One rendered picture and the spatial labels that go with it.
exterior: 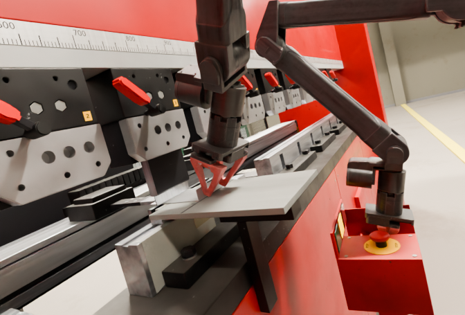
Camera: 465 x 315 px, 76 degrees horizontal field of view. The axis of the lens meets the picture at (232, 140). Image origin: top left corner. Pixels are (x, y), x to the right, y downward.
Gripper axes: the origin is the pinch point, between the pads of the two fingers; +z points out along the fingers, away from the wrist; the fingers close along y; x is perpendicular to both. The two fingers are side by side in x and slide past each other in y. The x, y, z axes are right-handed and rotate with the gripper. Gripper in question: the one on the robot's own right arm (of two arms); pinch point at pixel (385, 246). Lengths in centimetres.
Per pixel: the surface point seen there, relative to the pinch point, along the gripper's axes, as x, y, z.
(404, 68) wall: -1064, -77, -75
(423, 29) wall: -1063, -119, -194
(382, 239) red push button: 11.6, 1.4, -7.4
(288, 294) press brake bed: 19.5, 19.0, 5.6
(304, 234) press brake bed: 3.2, 19.3, -0.5
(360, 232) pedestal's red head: -3.2, 5.8, -0.8
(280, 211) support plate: 40.0, 15.3, -23.0
